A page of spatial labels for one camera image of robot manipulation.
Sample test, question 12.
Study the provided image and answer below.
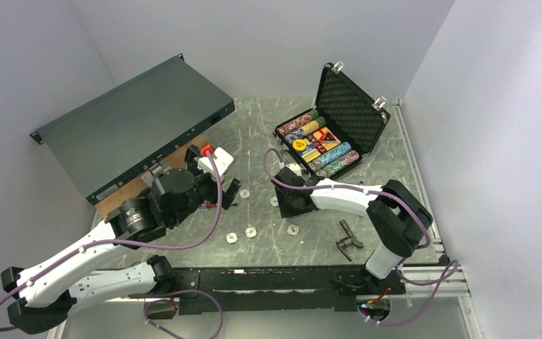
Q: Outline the dark grey rack server chassis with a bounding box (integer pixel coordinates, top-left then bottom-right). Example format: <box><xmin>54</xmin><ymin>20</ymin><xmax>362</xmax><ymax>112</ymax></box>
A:
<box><xmin>30</xmin><ymin>54</ymin><xmax>235</xmax><ymax>206</ymax></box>

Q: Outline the silver metal bracket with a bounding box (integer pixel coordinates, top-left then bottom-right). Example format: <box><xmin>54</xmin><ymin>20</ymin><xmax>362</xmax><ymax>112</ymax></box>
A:
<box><xmin>140</xmin><ymin>162</ymin><xmax>170</xmax><ymax>187</ymax></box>

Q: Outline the red card deck in case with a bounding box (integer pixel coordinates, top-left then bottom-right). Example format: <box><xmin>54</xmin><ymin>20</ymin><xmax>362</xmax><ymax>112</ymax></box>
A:
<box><xmin>307</xmin><ymin>127</ymin><xmax>341</xmax><ymax>154</ymax></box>

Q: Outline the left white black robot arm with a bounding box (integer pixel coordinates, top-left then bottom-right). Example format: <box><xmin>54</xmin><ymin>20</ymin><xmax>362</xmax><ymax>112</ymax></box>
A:
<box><xmin>1</xmin><ymin>168</ymin><xmax>241</xmax><ymax>335</ymax></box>

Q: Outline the blue poker chip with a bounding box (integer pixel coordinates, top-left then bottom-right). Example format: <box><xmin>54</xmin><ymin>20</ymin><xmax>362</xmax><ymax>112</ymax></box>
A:
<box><xmin>225</xmin><ymin>232</ymin><xmax>238</xmax><ymax>244</ymax></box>
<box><xmin>245</xmin><ymin>226</ymin><xmax>258</xmax><ymax>239</ymax></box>

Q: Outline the blue poker chip left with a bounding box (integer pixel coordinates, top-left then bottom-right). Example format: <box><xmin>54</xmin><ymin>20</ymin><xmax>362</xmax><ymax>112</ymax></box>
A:
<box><xmin>225</xmin><ymin>232</ymin><xmax>238</xmax><ymax>244</ymax></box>

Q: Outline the yellow blue card deck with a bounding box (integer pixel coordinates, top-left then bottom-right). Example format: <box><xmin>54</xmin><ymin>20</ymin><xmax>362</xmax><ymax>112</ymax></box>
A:
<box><xmin>301</xmin><ymin>148</ymin><xmax>327</xmax><ymax>163</ymax></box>

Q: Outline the black poker chip case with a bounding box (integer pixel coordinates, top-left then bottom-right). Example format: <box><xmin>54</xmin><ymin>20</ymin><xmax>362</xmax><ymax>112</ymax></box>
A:
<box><xmin>273</xmin><ymin>61</ymin><xmax>391</xmax><ymax>179</ymax></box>

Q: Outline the blue poker chip right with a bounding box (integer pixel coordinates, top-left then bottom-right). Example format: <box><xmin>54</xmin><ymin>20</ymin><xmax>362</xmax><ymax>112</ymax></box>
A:
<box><xmin>245</xmin><ymin>226</ymin><xmax>258</xmax><ymax>239</ymax></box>

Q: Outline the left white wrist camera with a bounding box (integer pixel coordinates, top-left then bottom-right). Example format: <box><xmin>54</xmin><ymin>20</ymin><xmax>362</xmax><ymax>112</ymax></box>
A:
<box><xmin>197</xmin><ymin>145</ymin><xmax>234</xmax><ymax>177</ymax></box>

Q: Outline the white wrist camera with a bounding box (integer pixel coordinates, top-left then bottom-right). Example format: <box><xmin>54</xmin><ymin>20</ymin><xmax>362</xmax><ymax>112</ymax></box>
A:
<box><xmin>285</xmin><ymin>162</ymin><xmax>302</xmax><ymax>177</ymax></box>
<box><xmin>197</xmin><ymin>145</ymin><xmax>234</xmax><ymax>177</ymax></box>

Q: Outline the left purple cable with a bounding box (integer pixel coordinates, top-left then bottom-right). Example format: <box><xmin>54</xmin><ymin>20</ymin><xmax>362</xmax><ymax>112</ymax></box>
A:
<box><xmin>0</xmin><ymin>149</ymin><xmax>224</xmax><ymax>332</ymax></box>

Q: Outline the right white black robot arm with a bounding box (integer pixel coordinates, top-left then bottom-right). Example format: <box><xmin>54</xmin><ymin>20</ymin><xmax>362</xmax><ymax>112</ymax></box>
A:
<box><xmin>270</xmin><ymin>168</ymin><xmax>433</xmax><ymax>293</ymax></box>

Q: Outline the yellow big blind button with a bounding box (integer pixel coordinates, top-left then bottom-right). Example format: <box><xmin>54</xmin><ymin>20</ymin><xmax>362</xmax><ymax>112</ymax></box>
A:
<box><xmin>291</xmin><ymin>138</ymin><xmax>308</xmax><ymax>151</ymax></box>

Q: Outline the red poker chip lower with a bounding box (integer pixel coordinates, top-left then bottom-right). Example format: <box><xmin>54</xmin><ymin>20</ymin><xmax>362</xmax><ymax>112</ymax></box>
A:
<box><xmin>287</xmin><ymin>224</ymin><xmax>299</xmax><ymax>236</ymax></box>

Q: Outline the blue small blind button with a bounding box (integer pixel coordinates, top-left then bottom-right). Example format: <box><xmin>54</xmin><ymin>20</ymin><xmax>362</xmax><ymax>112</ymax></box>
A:
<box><xmin>298</xmin><ymin>144</ymin><xmax>316</xmax><ymax>158</ymax></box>

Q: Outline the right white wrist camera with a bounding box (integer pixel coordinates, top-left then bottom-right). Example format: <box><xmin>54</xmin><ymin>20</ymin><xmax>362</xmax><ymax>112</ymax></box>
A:
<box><xmin>285</xmin><ymin>162</ymin><xmax>302</xmax><ymax>177</ymax></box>

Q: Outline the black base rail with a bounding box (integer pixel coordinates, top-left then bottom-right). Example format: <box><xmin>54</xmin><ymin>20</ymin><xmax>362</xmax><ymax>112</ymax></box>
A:
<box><xmin>97</xmin><ymin>264</ymin><xmax>469</xmax><ymax>319</ymax></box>

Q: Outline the grey poker chip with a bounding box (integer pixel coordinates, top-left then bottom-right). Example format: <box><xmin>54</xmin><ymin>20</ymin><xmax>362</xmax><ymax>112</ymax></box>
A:
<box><xmin>269</xmin><ymin>197</ymin><xmax>279</xmax><ymax>207</ymax></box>
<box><xmin>239</xmin><ymin>189</ymin><xmax>251</xmax><ymax>199</ymax></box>

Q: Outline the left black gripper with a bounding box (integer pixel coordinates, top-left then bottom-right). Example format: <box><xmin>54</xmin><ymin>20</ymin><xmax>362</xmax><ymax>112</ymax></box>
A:
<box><xmin>170</xmin><ymin>145</ymin><xmax>241</xmax><ymax>227</ymax></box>

